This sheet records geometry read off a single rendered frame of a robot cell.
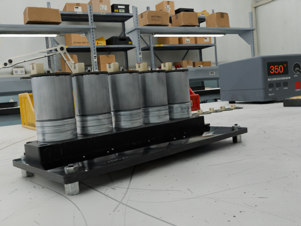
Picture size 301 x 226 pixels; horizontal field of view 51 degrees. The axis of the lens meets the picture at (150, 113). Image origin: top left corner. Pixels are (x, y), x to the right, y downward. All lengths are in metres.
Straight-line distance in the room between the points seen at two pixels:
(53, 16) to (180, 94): 2.45
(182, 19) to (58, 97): 2.94
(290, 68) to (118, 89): 0.52
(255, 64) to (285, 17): 5.57
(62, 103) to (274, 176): 0.12
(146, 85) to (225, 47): 5.86
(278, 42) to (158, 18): 3.65
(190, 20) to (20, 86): 1.66
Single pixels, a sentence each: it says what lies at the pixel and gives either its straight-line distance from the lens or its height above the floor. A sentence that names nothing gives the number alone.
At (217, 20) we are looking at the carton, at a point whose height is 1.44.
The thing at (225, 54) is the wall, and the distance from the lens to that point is 6.08.
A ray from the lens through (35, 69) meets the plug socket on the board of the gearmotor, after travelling 0.20.
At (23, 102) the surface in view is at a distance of 0.58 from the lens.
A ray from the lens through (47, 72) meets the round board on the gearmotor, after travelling 0.20.
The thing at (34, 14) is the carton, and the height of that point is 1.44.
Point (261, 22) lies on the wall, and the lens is 6.59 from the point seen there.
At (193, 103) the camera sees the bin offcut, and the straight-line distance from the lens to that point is 0.61.
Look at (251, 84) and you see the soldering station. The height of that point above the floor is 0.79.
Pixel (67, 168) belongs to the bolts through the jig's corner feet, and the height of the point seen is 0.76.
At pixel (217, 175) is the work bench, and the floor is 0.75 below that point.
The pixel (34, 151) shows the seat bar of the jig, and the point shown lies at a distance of 0.19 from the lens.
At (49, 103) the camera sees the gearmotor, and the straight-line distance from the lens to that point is 0.19.
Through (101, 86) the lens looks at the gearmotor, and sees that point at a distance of 0.21.
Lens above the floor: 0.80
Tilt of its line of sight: 4 degrees down
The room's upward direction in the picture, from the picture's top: 5 degrees counter-clockwise
